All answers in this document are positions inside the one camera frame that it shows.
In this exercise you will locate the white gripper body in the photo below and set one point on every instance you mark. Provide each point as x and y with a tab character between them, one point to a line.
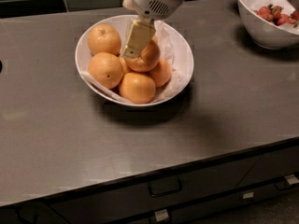
149	1

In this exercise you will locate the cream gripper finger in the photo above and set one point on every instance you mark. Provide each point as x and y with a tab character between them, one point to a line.
140	31

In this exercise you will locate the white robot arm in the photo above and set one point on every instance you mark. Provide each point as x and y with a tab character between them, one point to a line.
141	29

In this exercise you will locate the white paper bowl liner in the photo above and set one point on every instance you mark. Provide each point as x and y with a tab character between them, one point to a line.
169	47

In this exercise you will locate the white bowl with oranges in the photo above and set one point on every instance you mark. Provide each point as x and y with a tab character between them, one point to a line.
182	58

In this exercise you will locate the white bowl with strawberries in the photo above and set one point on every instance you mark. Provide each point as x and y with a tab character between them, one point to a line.
265	33

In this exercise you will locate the small hidden orange centre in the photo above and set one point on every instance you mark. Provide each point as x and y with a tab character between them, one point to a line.
125	67

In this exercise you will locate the orange front bottom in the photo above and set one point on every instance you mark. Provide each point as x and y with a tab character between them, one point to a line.
138	88

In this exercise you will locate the red strawberries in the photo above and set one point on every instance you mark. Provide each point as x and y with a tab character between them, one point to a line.
277	16

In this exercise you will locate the dark upper drawer front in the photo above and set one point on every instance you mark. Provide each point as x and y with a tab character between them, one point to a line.
130	198

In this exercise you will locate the dark drawer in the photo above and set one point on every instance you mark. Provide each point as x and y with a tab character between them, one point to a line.
186	213
130	198
272	165

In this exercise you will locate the dark lower drawer front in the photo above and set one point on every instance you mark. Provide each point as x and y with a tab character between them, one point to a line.
186	213

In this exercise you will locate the dark right drawer front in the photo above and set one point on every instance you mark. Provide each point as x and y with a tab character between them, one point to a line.
272	165

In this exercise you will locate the black drawer handle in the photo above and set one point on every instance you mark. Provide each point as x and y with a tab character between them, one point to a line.
164	186

